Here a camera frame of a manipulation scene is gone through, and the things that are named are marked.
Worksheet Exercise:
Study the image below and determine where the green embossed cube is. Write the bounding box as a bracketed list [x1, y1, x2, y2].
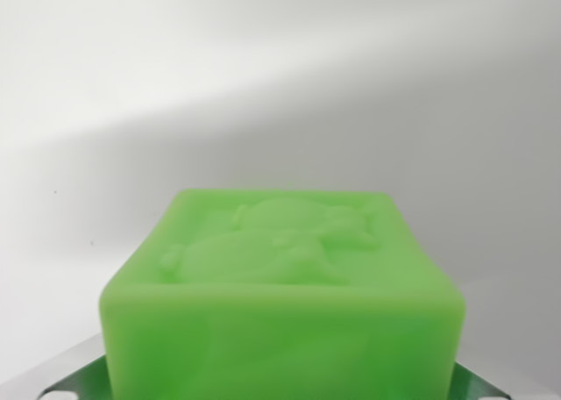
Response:
[96, 188, 466, 400]

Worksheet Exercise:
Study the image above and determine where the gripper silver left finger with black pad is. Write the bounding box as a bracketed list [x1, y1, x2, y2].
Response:
[0, 333, 116, 400]

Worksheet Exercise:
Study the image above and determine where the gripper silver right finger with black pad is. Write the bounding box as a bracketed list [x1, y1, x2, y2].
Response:
[453, 351, 527, 400]

